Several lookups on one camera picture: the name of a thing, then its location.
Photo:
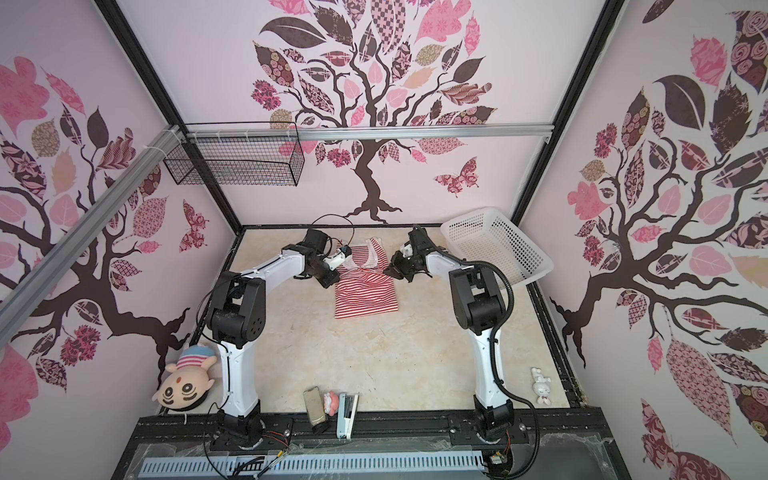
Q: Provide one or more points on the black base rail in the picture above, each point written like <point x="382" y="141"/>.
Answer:
<point x="459" y="427"/>

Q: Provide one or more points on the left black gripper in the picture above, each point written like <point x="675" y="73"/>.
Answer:
<point x="324" y="282"/>

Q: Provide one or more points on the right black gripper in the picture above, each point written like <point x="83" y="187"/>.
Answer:
<point x="396" y="269"/>

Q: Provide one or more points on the aluminium rail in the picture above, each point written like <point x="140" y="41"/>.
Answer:
<point x="21" y="302"/>
<point x="372" y="132"/>

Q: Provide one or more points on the white slotted cable duct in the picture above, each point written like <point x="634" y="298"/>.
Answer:
<point x="310" y="465"/>

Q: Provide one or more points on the small white bunny figure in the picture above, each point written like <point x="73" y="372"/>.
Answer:
<point x="541" y="386"/>

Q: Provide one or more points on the plush doll head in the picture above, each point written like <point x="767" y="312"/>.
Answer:
<point x="188" y="381"/>

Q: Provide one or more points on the red white striped tank top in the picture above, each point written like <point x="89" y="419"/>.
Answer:
<point x="363" y="289"/>

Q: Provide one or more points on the aluminium rail back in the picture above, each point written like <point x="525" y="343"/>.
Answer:
<point x="372" y="132"/>

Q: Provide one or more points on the black wire basket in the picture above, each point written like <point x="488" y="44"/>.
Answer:
<point x="261" y="153"/>

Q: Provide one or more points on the aluminium rail left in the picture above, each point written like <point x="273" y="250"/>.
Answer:
<point x="21" y="302"/>

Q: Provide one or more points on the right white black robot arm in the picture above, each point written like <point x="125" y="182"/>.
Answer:
<point x="480" y="310"/>

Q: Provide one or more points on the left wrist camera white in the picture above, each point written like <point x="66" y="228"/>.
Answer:
<point x="334" y="261"/>

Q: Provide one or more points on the tan rectangular block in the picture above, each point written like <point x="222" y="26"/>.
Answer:
<point x="314" y="405"/>

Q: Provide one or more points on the white plastic mesh basket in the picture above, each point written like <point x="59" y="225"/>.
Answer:
<point x="488" y="235"/>

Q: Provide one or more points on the small pink toy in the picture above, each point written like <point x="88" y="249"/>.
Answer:
<point x="331" y="403"/>

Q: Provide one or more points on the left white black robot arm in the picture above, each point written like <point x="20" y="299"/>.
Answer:
<point x="237" y="317"/>

